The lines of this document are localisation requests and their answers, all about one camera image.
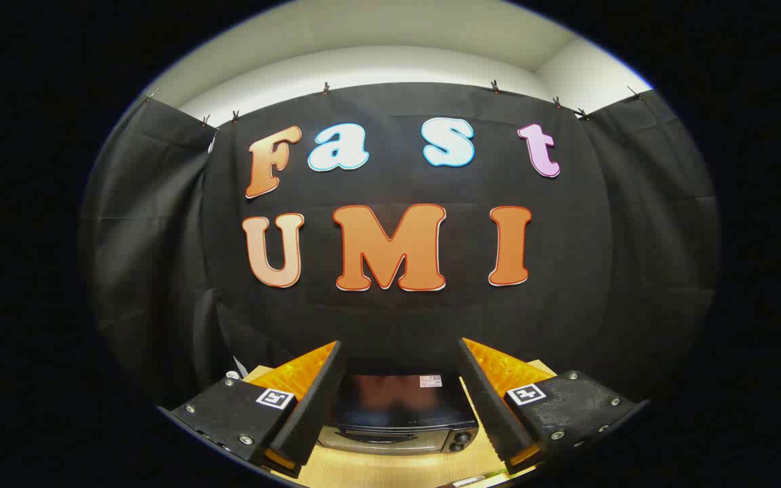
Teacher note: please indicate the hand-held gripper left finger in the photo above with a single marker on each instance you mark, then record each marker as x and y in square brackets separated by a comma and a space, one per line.
[312, 400]

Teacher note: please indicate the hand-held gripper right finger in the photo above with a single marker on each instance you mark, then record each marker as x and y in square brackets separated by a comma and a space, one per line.
[489, 400]

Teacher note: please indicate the black toaster oven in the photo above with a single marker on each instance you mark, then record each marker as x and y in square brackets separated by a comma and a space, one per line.
[397, 407]

